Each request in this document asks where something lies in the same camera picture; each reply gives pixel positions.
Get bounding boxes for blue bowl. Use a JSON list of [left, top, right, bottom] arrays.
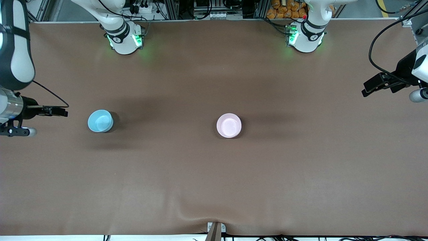
[[88, 109, 114, 133]]

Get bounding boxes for white power strip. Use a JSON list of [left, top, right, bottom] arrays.
[[129, 0, 155, 14]]

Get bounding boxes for black electronics box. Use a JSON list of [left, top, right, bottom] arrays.
[[193, 0, 244, 20]]

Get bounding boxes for orange snack bags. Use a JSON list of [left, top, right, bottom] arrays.
[[266, 0, 307, 19]]

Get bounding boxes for aluminium frame post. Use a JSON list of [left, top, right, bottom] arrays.
[[166, 0, 179, 20], [254, 0, 270, 19]]

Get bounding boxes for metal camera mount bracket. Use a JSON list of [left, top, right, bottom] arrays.
[[206, 222, 226, 241]]

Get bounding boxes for aluminium frame corner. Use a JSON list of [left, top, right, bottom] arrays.
[[400, 0, 428, 46], [26, 0, 51, 24]]

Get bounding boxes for pink bowl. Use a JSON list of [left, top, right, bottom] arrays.
[[216, 113, 242, 139]]

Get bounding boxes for brown table mat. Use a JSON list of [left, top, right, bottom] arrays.
[[0, 19, 428, 236]]

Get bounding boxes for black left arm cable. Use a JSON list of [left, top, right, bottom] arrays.
[[368, 8, 428, 85]]

